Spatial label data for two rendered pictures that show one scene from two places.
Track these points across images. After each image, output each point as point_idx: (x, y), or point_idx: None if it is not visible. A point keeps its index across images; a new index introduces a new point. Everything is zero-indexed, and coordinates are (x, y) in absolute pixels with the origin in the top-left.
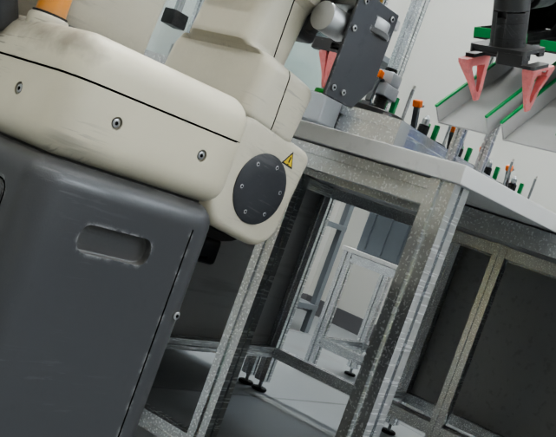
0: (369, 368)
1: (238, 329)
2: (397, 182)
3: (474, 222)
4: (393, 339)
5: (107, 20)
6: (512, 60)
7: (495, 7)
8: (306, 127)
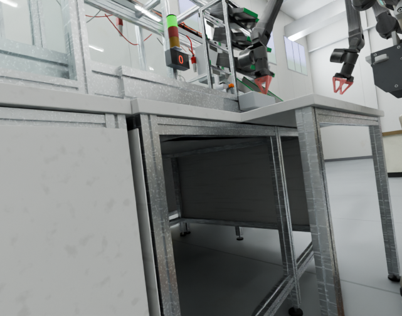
0: (386, 175)
1: (289, 215)
2: (373, 121)
3: None
4: (386, 164)
5: None
6: (352, 79)
7: (354, 63)
8: (369, 109)
